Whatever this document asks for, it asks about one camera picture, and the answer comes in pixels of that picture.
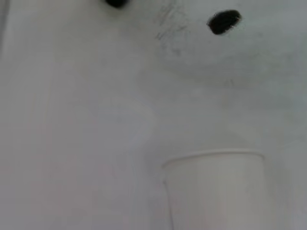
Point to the small black lump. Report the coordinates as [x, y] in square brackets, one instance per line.
[224, 22]

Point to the dark purple rag with loop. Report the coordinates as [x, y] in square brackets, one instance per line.
[116, 3]

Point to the white paper cup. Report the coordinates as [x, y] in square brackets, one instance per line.
[216, 191]

